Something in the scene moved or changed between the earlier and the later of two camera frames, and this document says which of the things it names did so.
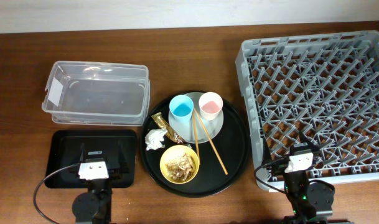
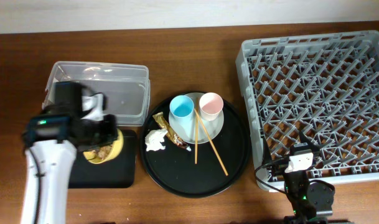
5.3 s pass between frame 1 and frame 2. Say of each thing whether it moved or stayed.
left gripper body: moved
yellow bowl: moved
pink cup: stayed
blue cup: stayed
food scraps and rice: moved
